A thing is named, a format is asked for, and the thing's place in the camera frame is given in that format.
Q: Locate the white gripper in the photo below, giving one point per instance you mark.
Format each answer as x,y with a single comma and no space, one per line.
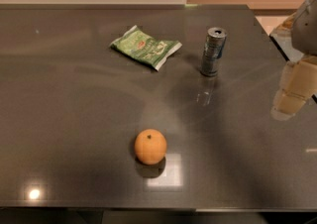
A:
306,33

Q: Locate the silver blue redbull can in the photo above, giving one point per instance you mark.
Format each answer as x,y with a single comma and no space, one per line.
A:
213,48

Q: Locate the orange fruit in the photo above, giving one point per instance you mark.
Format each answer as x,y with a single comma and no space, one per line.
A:
150,147

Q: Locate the green chip bag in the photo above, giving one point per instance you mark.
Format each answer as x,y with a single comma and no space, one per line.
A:
145,49

